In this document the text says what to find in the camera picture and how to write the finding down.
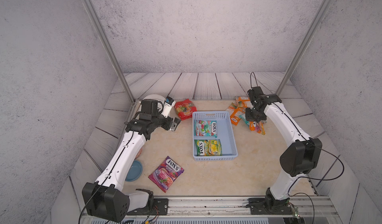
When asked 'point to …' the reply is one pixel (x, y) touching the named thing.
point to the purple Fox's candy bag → (165, 173)
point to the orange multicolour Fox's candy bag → (258, 127)
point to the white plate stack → (154, 96)
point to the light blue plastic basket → (214, 138)
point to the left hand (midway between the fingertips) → (174, 115)
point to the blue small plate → (135, 171)
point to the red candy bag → (185, 108)
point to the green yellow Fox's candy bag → (208, 147)
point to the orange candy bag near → (236, 113)
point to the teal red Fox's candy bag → (205, 128)
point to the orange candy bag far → (241, 101)
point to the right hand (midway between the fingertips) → (252, 117)
